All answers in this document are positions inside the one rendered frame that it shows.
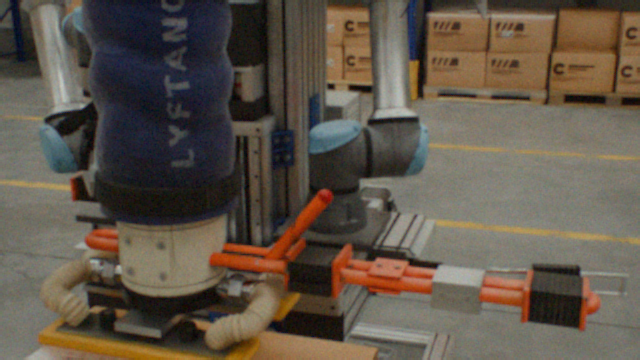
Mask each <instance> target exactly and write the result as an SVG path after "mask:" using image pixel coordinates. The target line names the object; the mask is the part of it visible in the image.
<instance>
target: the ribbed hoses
mask: <svg viewBox="0 0 640 360"><path fill-rule="evenodd" d="M92 257H96V258H105V259H109V260H110V259H116V260H120V259H119V253H117V252H110V251H101V250H94V249H89V250H87V251H85V252H84V253H83V254H82V255H81V259H80V261H79V260H75V261H74V262H70V263H67V264H65V265H63V266H62V267H59V269H57V270H55V272H53V273H51V274H50V276H49V277H48V278H47V280H45V282H44V284H43V285H42V287H41V292H40V299H41V301H42V302H43V303H44V306H45V307H46V308H47V309H50V310H51V311H53V312H56V313H59V316H60V315H62V316H61V317H62V318H65V322H66V321H68V324H69V325H74V326H77V325H78V324H79V323H80V322H81V321H82V320H83V319H84V318H85V317H86V315H87V314H89V313H90V312H91V311H92V309H89V307H90V306H85V303H84V302H81V299H80V298H77V294H75V293H72V292H71V289H73V288H74V287H75V286H77V285H79V284H81V283H83V282H84V283H85V282H86V281H88V282H89V283H90V282H92V280H93V281H94V282H95V278H93V275H92V274H93V273H92V270H95V263H94V264H93V265H94V269H92V264H91V261H90V258H92ZM257 279H264V281H265V283H260V284H257V285H256V286H255V287H254V288H253V285H254V284H256V283H254V284H253V285H251V286H250V288H253V290H252V292H251V296H250V300H249V299H248V302H249V303H250V304H251V305H250V306H249V307H248V309H247V310H246V311H245V312H244V313H240V315H238V314H235V315H229V316H228V317H222V318H220V319H219V320H217V322H215V323H214V324H213V326H212V327H210V329H209V330H208V331H207V332H206V335H205V339H206V343H207V345H208V346H209V348H210V349H217V350H223V349H225V348H227V347H229V346H230V345H232V344H233V343H236V341H240V340H242V339H244V340H246V341H247V340H248V339H249V338H250V337H252V338H253V337H256V336H257V334H258V333H261V332H264V330H265V329H266V328H267V327H268V325H269V324H270V323H271V320H272V319H273V317H274V316H275V314H276V312H277V310H278V307H279V303H280V299H284V298H286V297H288V296H290V295H291V294H292V293H294V292H287V291H285V275H281V274H273V273H266V272H264V273H263V275H260V276H259V278H257ZM250 288H249V290H248V292H250Z"/></svg>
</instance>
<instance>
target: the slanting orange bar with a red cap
mask: <svg viewBox="0 0 640 360"><path fill-rule="evenodd" d="M332 199H333V196H332V192H331V191H330V190H328V189H321V190H320V191H319V192H318V193H317V196H316V197H315V198H314V199H313V201H312V202H311V203H310V204H309V205H308V206H307V208H306V209H305V210H304V211H302V212H301V214H300V215H299V217H298V218H297V219H296V220H295V222H294V223H293V224H292V225H291V226H290V228H289V229H288V230H287V231H286V232H285V233H284V235H283V236H281V238H280V239H279V240H278V241H277V243H276V244H275V245H274V246H273V247H272V249H271V250H270V251H269V252H268V253H267V254H266V256H265V258H269V260H276V261H279V260H280V258H281V257H283V256H284V255H285V254H286V252H287V251H288V250H289V249H290V248H291V247H292V246H293V244H294V243H295V242H296V241H297V240H298V239H299V236H300V235H301V234H302V233H304V232H305V231H306V229H307V228H308V227H309V226H310V225H311V224H312V223H313V221H314V220H315V219H316V218H317V217H318V215H319V213H320V212H321V211H322V210H323V209H325V208H326V206H327V205H328V204H330V203H331V201H332Z"/></svg>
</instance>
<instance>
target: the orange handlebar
mask: <svg viewBox="0 0 640 360"><path fill-rule="evenodd" d="M84 244H85V246H87V247H89V248H90V249H94V250H101V251H110V252H117V253H119V246H118V233H117V229H106V228H105V229H97V230H94V231H92V232H90V233H88V234H87V235H85V238H84ZM223 249H225V250H228V251H229V250H231V251H235V252H236V251H238V252H241V251H242V252H246V253H247V252H249V253H252V254H253V253H256V254H259V255H260V254H263V255H264V256H266V254H267V253H268V252H269V251H270V250H271V249H268V248H259V247H251V246H243V245H234V244H226V243H224V247H223ZM285 255H286V254H285ZM285 255H284V256H285ZM284 256H283V257H281V258H280V260H279V261H276V260H269V258H260V257H252V256H245V255H236V254H228V253H219V252H213V253H212V254H211V255H210V257H209V264H210V265H211V266H218V267H227V268H234V269H243V270H250V271H257V272H266V273H273V274H281V275H285V271H284ZM408 265H409V262H404V261H396V260H388V258H379V257H378V258H377V260H376V261H375V262H369V261H360V260H352V258H349V260H348V262H347V269H340V272H339V283H343V284H351V285H359V286H367V287H369V288H368V289H367V291H370V292H378V293H385V294H393V295H400V293H401V291H405V292H413V293H421V294H429V295H431V293H432V291H433V290H432V280H433V277H434V275H435V273H436V271H437V270H436V269H428V268H419V267H411V266H408ZM525 282H526V281H520V280H511V279H503V278H494V276H485V283H484V287H481V291H480V295H479V296H478V297H479V301H480V302H484V303H491V304H499V305H507V306H515V307H522V305H523V292H524V287H525ZM599 307H600V299H599V297H598V296H597V295H596V294H595V293H593V291H591V290H589V303H588V313H587V316H588V315H593V314H595V313H596V312H598V309H599Z"/></svg>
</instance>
